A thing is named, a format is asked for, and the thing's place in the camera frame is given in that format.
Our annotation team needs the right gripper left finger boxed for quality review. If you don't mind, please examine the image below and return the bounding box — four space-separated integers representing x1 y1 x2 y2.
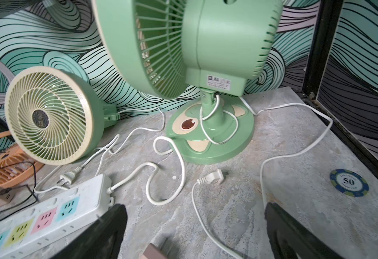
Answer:
53 204 128 259

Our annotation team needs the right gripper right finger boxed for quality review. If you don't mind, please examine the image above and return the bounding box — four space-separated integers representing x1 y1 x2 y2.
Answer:
265 202 342 259

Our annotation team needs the pink USB adapter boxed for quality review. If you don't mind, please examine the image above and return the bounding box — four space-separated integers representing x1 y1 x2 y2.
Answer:
140 243 167 259

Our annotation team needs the cream round desk fan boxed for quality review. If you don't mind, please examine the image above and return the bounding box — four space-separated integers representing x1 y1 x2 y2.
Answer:
5 66 120 166

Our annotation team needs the green desk fan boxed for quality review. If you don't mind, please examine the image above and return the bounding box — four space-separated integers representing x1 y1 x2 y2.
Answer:
92 1 283 165

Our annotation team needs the blue poker chip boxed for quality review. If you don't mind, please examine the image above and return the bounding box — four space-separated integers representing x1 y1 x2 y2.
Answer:
329 169 369 197

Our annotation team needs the power strip white cord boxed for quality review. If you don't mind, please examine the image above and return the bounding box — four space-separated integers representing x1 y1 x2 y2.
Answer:
109 135 186 207

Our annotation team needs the cream fan white cable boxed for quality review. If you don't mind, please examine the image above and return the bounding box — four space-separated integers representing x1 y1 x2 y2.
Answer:
33 108 166 195

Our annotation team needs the white fan power cable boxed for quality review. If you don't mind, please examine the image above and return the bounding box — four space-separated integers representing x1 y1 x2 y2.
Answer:
191 93 334 259

